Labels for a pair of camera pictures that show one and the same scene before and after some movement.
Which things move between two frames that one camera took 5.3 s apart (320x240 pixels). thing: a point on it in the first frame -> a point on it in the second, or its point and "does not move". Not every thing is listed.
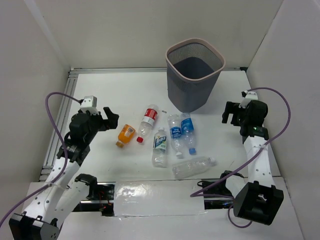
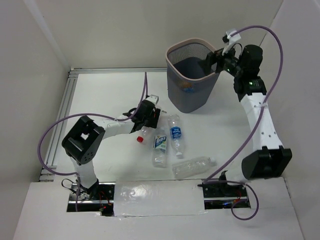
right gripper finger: x=232 y=108 -> x=218 y=57
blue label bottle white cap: x=174 y=123 does not move
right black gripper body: x=244 y=117 -> x=231 y=65
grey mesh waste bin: x=193 y=65 does not move
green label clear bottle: x=159 y=157 does not move
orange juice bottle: x=125 y=136 -> x=187 y=87
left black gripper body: x=104 y=120 -> x=153 y=117
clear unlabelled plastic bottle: x=190 y=168 does not move
